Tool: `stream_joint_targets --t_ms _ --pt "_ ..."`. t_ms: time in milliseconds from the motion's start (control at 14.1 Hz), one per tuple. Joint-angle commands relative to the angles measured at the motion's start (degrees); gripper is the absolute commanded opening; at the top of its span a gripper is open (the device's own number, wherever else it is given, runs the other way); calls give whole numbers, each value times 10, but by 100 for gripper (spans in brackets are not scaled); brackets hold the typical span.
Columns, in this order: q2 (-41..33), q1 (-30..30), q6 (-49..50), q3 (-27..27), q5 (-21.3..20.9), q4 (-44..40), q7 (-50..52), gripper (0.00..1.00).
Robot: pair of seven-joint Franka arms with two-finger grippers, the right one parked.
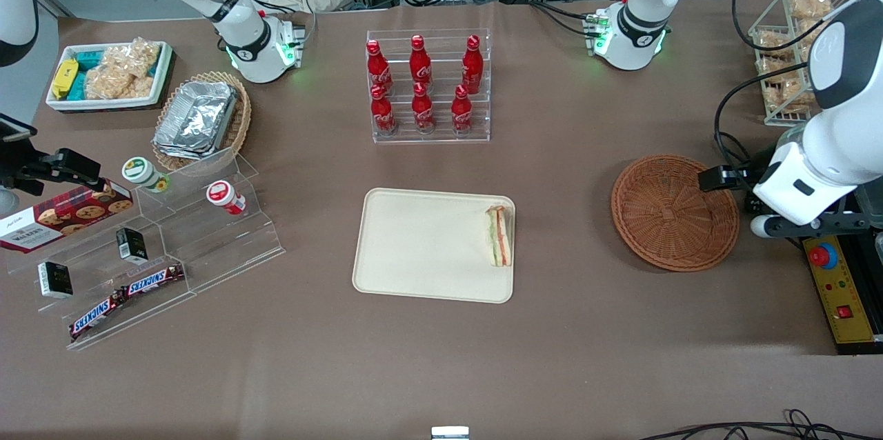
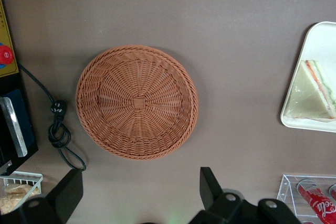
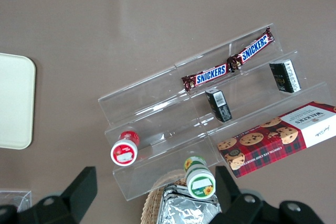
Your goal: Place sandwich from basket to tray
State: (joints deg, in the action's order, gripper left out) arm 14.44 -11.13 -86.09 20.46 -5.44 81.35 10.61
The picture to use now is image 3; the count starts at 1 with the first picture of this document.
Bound clear acrylic tiered stand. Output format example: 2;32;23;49
174;22;332;178
97;62;223;204

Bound green lid sunflower cup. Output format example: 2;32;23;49
183;155;217;199

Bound clear acrylic bottle rack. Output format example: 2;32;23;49
0;190;33;213

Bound red lid strawberry cup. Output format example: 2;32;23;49
110;126;141;167

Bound small black box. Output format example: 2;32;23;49
205;88;233;123
269;59;302;94

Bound light wicker basket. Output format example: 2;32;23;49
141;169;190;224

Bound red Walkers cookie box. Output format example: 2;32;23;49
217;100;336;179

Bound aluminium foil tray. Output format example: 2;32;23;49
156;183;223;224

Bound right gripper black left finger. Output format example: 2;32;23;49
0;166;99;224

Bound beige plastic tray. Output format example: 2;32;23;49
0;52;36;150

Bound Snickers bar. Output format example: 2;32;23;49
181;62;229;90
226;26;274;73

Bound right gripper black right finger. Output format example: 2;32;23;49
209;166;326;224

